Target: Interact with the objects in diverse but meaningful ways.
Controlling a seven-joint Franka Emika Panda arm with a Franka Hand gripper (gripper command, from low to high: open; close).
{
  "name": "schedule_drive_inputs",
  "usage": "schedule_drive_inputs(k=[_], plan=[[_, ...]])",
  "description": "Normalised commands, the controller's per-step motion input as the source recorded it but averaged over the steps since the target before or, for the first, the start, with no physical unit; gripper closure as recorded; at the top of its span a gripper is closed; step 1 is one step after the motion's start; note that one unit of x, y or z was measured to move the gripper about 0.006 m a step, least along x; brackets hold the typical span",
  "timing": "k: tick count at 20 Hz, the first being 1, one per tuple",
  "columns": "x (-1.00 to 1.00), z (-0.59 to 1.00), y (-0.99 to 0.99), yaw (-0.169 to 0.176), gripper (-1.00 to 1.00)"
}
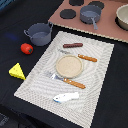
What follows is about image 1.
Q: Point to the red toy tomato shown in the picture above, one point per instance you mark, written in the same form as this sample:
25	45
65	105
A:
26	48

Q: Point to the grey pot with handles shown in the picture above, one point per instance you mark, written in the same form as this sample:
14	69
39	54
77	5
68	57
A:
40	33

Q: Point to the fork with wooden handle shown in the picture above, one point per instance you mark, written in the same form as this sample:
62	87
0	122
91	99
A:
79	55

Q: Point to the brown toy sausage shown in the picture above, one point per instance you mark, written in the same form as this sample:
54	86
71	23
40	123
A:
72	45

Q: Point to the beige woven placemat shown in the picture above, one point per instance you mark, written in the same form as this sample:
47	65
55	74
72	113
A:
40	90

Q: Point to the yellow toy cheese wedge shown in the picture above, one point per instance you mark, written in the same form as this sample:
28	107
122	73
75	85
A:
16	71

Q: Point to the black burner disc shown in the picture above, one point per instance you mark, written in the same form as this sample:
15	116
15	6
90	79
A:
67	14
76	2
97	3

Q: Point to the knife with wooden handle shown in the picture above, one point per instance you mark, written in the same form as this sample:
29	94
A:
66	80

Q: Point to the round wooden plate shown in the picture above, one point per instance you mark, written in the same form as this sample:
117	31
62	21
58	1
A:
69	66

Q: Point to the black burner disc left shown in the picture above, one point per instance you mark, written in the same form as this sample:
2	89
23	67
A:
67	14

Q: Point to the black burner disc top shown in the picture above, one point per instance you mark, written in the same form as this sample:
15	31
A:
76	2

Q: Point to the brown toy stove board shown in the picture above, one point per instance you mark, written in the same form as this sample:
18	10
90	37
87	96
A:
107	26

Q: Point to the grey saucepan with handle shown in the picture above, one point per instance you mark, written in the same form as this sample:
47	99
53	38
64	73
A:
90	14

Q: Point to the white and blue toy fish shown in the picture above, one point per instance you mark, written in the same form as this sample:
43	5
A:
66	97

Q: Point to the beige bowl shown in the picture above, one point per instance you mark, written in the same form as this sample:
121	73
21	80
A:
122	15

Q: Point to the black burner disc right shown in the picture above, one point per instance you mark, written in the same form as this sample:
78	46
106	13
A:
97	3

